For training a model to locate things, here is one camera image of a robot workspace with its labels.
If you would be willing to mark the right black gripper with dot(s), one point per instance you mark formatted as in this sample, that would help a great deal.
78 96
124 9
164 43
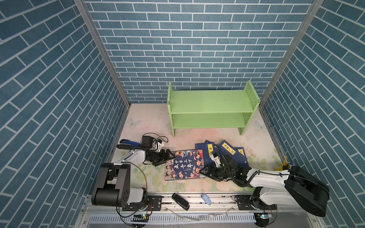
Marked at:
216 172

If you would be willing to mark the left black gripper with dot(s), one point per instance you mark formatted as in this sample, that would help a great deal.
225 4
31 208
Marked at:
162 156

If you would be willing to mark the illustrated cartoon cover book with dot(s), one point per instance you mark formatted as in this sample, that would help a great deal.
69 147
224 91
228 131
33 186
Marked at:
186 165

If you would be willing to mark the blue book yellow label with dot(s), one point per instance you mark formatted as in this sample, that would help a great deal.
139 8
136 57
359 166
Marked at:
228 149
208 148

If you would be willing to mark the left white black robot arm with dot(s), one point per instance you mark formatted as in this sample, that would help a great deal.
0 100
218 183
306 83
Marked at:
113 184

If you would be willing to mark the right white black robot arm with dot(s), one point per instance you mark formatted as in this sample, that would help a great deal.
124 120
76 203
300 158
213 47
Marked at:
294 187

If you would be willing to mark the light blue eraser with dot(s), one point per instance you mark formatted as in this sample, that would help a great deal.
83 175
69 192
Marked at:
206 199

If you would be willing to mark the right blue book under pile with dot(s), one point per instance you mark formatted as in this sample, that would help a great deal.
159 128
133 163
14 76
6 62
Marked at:
241 157

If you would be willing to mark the black blue stapler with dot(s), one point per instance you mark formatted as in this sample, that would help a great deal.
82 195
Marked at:
131 145

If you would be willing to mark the green wooden shelf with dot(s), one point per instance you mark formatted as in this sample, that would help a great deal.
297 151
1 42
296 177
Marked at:
191 109

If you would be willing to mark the yellow pen holder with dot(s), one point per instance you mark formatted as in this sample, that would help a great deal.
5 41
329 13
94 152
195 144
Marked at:
286 165

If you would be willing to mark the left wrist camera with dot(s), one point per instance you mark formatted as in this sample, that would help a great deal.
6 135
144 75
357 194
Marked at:
158 146

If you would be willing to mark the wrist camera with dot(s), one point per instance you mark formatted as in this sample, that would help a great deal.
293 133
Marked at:
158 146
215 157

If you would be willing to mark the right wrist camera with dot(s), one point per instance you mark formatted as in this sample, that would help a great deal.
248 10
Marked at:
215 157

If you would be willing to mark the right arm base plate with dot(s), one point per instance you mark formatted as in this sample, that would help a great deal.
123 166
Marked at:
250 202

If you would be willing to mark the black remote on rail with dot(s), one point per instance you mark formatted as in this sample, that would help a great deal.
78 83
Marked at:
181 201

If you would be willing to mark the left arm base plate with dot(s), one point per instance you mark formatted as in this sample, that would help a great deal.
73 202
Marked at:
153 202

